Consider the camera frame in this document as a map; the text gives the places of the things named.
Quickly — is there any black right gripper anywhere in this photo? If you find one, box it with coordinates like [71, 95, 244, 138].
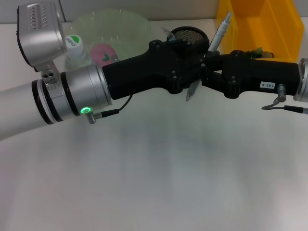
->
[201, 50, 301, 99]

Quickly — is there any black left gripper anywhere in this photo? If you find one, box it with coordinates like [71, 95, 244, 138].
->
[102, 38, 205, 101]

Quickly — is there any clear plastic ruler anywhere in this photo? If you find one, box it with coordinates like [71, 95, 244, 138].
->
[161, 26, 178, 41]

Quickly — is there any silver ballpoint pen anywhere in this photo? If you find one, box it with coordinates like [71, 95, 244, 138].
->
[185, 11, 233, 102]

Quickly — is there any green plastic wrapper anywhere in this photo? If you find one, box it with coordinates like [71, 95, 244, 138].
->
[245, 47, 275, 59]

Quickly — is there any pink peach toy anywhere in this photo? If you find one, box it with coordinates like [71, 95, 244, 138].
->
[90, 43, 118, 65]

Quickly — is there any clear bottle green label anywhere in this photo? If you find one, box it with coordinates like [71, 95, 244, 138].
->
[64, 34, 93, 70]

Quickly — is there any black mesh pen holder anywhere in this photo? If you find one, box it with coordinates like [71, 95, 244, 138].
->
[167, 26, 210, 52]

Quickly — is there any green glass fruit bowl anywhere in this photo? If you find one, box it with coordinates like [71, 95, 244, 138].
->
[63, 8, 159, 70]

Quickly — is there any yellow plastic bin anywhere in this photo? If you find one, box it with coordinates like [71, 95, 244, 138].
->
[216, 0, 304, 61]

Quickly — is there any grey right gripper cable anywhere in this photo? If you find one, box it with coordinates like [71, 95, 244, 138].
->
[261, 83, 308, 116]

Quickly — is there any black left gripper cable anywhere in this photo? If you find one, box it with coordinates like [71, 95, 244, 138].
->
[87, 93, 134, 125]

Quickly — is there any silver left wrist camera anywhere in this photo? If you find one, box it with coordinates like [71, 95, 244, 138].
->
[16, 0, 67, 85]

